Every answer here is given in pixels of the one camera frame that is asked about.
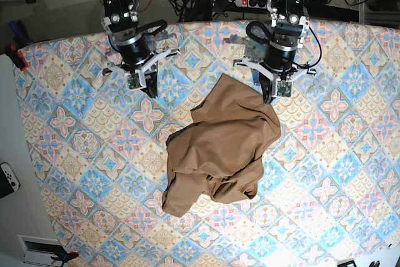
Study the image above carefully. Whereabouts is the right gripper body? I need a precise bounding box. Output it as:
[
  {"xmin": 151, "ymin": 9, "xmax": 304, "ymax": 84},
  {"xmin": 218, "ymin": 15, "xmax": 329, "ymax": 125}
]
[{"xmin": 102, "ymin": 28, "xmax": 181, "ymax": 91}]

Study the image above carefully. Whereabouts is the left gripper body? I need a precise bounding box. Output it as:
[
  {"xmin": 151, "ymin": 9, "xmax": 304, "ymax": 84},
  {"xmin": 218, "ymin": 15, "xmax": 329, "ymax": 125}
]
[{"xmin": 234, "ymin": 33, "xmax": 316, "ymax": 98}]

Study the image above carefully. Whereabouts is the brown t-shirt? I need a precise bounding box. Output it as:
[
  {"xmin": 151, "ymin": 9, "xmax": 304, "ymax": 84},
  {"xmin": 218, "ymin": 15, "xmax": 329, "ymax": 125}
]
[{"xmin": 162, "ymin": 74, "xmax": 281, "ymax": 217}]

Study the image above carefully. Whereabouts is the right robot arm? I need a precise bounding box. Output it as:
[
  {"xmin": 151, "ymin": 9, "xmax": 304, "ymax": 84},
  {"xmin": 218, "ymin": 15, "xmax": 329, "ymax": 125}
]
[{"xmin": 101, "ymin": 0, "xmax": 180, "ymax": 98}]

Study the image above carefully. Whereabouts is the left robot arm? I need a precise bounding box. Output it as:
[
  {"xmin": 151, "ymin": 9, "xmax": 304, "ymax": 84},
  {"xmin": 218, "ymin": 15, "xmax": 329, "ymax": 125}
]
[{"xmin": 234, "ymin": 0, "xmax": 319, "ymax": 104}]

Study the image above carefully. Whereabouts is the white power strip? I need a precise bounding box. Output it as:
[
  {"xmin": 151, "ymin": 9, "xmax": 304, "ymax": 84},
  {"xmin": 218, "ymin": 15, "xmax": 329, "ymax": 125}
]
[{"xmin": 234, "ymin": 0, "xmax": 267, "ymax": 9}]

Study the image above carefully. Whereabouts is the red black table clamp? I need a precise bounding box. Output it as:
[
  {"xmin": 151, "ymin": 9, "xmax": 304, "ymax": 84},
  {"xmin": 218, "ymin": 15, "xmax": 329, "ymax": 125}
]
[{"xmin": 4, "ymin": 44, "xmax": 28, "ymax": 71}]

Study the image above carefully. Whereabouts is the patterned tile tablecloth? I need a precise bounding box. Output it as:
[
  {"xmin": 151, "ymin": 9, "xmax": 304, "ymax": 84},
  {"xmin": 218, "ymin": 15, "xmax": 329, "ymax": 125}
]
[{"xmin": 14, "ymin": 21, "xmax": 399, "ymax": 266}]

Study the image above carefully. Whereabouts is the white game controller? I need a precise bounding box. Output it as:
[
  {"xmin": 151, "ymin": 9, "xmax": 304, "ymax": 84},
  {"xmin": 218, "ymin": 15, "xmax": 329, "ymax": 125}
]
[{"xmin": 0, "ymin": 162, "xmax": 21, "ymax": 198}]

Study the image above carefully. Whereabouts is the orange black bottom clamp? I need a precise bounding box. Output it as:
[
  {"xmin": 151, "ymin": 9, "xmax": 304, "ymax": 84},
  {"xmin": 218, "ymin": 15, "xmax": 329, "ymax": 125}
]
[{"xmin": 51, "ymin": 252, "xmax": 79, "ymax": 264}]

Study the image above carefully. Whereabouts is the white floor vent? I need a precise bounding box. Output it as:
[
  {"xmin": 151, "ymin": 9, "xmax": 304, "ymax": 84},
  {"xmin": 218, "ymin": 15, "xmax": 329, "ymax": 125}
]
[{"xmin": 17, "ymin": 234, "xmax": 64, "ymax": 266}]

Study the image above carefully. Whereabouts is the blue handled tool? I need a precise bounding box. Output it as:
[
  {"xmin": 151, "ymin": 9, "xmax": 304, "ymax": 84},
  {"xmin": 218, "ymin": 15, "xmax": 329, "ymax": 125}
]
[{"xmin": 7, "ymin": 20, "xmax": 34, "ymax": 47}]

